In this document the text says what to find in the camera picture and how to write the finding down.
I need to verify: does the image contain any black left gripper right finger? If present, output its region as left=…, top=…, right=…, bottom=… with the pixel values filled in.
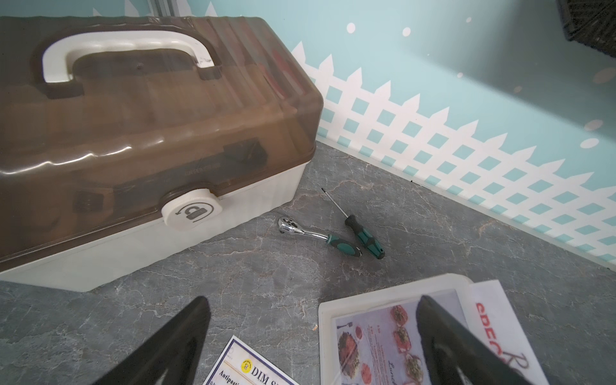
left=415, top=295, right=529, bottom=385

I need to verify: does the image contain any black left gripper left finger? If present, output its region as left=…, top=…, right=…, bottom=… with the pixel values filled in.
left=95, top=296, right=211, bottom=384

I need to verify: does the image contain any restaurant special menu sheet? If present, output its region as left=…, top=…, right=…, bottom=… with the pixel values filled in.
left=319, top=274, right=548, bottom=384

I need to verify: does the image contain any clear acrylic menu holder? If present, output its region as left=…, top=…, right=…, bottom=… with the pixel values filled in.
left=319, top=274, right=481, bottom=384

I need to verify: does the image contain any dim sum inn menu sheet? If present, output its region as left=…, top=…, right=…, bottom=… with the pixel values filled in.
left=203, top=335, right=298, bottom=385

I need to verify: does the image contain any green black screwdriver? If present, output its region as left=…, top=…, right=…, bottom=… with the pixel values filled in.
left=321, top=188, right=385, bottom=260

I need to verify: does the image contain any white box with brown lid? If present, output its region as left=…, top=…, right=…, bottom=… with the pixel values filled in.
left=1, top=17, right=324, bottom=292

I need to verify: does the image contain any green handled ratchet wrench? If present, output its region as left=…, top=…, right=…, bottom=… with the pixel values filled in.
left=278, top=217, right=363, bottom=258

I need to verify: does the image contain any black wire mesh basket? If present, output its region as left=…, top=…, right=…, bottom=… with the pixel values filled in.
left=557, top=0, right=616, bottom=58

